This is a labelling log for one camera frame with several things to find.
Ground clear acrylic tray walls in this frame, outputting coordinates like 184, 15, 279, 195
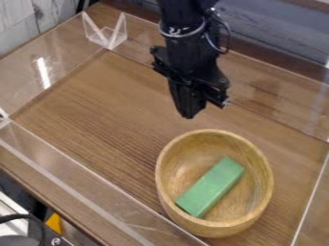
0, 9, 329, 246

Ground black device yellow sticker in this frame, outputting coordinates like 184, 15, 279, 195
30, 207, 100, 246

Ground green rectangular block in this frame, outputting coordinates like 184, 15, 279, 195
175, 158, 246, 218

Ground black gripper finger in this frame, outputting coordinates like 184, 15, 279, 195
168, 80, 191, 119
188, 90, 207, 118

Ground black cable lower left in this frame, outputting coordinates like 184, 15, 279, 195
0, 213, 46, 246

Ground brown wooden bowl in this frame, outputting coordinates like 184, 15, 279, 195
155, 129, 274, 238

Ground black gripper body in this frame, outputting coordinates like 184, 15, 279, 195
149, 30, 230, 109

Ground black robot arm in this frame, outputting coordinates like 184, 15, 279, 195
149, 0, 231, 119

